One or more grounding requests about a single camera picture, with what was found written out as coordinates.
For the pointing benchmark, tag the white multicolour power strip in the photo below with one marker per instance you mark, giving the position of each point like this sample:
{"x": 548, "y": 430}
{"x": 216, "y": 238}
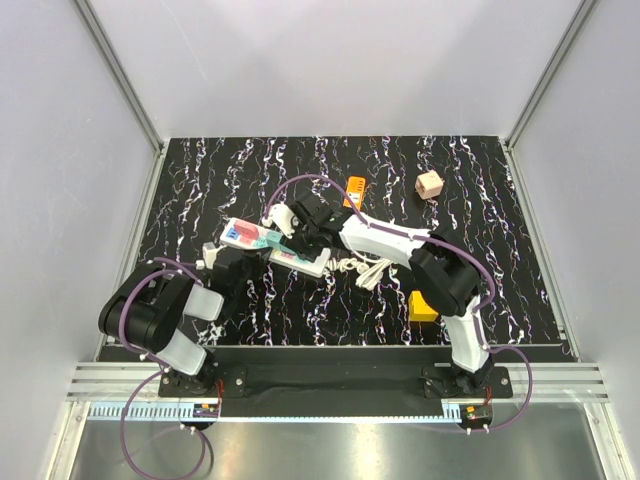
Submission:
{"x": 229, "y": 237}

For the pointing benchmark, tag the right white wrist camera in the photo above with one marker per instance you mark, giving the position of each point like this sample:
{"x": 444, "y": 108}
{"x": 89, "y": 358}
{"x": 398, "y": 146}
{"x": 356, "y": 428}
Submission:
{"x": 279, "y": 216}

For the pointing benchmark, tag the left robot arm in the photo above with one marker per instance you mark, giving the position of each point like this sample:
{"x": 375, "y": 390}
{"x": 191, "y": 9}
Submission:
{"x": 144, "y": 313}

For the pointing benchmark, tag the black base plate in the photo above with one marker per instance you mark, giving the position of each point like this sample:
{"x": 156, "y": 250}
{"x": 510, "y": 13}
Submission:
{"x": 420, "y": 370}

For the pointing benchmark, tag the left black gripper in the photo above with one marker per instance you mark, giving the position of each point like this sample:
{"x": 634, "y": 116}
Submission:
{"x": 257, "y": 259}

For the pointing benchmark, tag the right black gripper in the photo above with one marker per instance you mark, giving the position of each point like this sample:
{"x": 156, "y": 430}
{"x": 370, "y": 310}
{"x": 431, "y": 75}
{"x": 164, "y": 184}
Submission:
{"x": 294, "y": 244}

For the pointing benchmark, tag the orange power strip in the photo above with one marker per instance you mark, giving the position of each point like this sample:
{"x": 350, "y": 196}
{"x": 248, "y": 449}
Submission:
{"x": 356, "y": 188}

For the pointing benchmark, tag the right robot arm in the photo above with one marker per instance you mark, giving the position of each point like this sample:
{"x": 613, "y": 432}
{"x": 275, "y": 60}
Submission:
{"x": 447, "y": 277}

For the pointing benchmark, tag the teal usb charger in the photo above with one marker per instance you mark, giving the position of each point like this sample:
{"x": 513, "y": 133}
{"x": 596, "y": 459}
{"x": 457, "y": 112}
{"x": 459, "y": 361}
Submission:
{"x": 273, "y": 240}

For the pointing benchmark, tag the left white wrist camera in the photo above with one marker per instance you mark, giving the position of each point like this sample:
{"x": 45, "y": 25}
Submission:
{"x": 209, "y": 255}

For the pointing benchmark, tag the yellow cube socket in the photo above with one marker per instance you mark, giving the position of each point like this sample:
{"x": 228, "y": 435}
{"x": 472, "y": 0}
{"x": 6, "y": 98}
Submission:
{"x": 419, "y": 311}

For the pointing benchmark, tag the pink plug adapter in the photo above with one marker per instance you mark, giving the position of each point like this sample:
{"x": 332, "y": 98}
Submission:
{"x": 247, "y": 231}

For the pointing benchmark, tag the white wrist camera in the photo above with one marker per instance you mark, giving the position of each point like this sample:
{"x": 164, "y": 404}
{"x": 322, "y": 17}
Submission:
{"x": 279, "y": 216}
{"x": 209, "y": 255}

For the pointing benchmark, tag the beige cube socket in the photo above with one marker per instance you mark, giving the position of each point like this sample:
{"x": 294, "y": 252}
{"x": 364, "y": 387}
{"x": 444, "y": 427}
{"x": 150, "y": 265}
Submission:
{"x": 429, "y": 185}

